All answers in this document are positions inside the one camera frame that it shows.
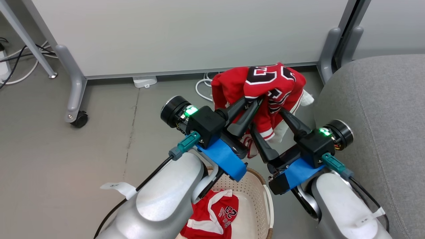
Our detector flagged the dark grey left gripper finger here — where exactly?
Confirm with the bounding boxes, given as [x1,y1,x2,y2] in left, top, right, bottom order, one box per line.
[216,97,249,122]
[227,98,264,138]

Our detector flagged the small white plastic box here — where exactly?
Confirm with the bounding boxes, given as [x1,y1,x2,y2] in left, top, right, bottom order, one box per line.
[132,76,158,89]

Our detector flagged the red basketball jersey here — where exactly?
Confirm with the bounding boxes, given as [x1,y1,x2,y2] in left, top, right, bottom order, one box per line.
[179,189,239,239]
[211,62,314,158]

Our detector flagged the coiled white cable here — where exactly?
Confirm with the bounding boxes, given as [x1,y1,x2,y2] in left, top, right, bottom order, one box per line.
[195,72,221,102]

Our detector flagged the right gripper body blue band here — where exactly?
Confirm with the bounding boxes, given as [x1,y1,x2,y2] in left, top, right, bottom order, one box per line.
[267,147,325,196]

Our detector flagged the white paper cable tag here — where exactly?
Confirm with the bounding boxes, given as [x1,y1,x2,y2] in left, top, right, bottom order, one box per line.
[355,207,386,228]
[100,182,137,200]

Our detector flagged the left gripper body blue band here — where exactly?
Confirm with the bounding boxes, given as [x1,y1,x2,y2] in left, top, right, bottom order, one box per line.
[196,132,249,182]

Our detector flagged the white power strip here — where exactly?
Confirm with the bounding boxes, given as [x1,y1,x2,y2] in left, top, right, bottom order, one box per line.
[0,50,12,82]

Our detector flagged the cream perforated laundry basket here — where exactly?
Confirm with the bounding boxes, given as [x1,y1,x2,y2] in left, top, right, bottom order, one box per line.
[175,166,275,239]

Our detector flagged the arm cable teal plug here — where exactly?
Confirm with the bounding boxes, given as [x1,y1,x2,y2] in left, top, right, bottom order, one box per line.
[321,152,391,233]
[94,131,202,239]

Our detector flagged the narrow white partition panel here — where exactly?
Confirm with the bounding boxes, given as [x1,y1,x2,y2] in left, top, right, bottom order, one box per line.
[352,0,425,60]

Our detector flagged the large white partition panel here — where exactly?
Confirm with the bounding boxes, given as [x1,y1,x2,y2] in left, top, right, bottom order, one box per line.
[22,0,358,80]

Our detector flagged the long white floor cable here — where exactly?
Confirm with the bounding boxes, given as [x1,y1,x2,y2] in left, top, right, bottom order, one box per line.
[3,41,59,85]

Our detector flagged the grey metal table leg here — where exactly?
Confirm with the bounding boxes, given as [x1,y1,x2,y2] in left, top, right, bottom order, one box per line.
[0,0,58,79]

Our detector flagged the grey partition leg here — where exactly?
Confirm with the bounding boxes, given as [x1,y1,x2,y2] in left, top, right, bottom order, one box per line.
[55,44,88,123]
[317,28,342,84]
[340,26,364,67]

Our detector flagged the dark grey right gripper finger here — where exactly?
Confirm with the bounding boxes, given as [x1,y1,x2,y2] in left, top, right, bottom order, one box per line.
[249,123,280,163]
[280,109,311,140]

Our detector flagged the black floor cables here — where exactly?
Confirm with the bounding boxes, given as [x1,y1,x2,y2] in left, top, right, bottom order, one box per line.
[0,37,57,90]

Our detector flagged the black caster wheel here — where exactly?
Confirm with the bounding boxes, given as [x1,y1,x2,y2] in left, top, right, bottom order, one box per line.
[70,111,89,129]

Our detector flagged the grey fabric sofa seat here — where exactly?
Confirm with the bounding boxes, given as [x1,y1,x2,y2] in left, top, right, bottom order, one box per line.
[314,54,425,239]

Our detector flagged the left arm cable teal plug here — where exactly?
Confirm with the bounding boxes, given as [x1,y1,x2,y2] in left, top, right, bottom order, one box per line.
[94,131,202,239]

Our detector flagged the right arm cable teal plug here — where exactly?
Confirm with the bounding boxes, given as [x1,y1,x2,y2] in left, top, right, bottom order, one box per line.
[321,152,391,233]

